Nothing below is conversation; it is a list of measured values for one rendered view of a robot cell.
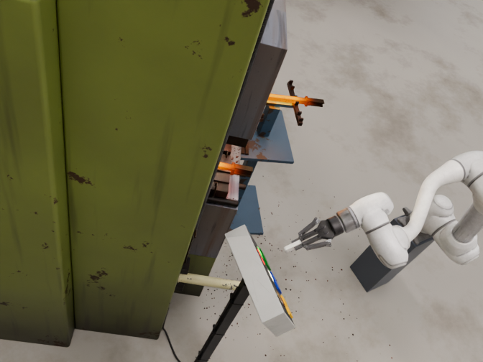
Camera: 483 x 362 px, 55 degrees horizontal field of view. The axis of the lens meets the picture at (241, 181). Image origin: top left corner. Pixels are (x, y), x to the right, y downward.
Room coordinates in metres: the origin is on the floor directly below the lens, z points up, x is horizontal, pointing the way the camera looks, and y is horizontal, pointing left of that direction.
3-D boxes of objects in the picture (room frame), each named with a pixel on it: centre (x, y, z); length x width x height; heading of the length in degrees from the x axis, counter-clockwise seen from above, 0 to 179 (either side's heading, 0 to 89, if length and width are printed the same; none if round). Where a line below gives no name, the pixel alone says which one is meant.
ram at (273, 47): (1.34, 0.27, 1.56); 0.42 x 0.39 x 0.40; 105
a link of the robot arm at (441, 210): (1.85, -1.04, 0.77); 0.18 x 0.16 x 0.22; 46
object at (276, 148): (1.93, -0.01, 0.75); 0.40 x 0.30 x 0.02; 24
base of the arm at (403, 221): (1.87, -1.02, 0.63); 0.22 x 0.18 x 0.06; 46
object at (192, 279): (1.04, -0.12, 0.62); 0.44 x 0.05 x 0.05; 105
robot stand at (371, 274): (1.86, -1.03, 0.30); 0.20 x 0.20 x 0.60; 46
